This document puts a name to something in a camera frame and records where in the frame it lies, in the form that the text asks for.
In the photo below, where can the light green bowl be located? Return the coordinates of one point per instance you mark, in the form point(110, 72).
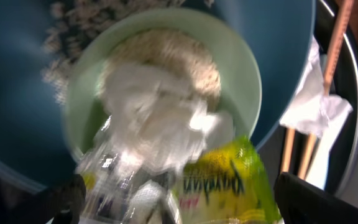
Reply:
point(241, 85)

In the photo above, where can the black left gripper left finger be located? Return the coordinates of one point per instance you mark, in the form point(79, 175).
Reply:
point(62, 204)

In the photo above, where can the wooden chopstick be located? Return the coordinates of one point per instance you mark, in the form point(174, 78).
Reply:
point(335, 44)
point(287, 150)

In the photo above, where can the round black tray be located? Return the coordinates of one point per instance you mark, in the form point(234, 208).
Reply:
point(344, 153)

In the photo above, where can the white rice heap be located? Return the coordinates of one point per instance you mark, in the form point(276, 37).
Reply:
point(174, 51)

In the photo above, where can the yellow green snack wrapper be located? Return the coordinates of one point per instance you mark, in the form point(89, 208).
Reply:
point(225, 185)

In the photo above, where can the dark blue plate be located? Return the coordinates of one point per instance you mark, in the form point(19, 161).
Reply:
point(35, 37)

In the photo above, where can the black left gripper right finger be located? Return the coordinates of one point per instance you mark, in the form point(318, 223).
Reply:
point(300, 202)

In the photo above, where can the white tissue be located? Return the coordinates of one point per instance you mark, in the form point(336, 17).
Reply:
point(158, 118)

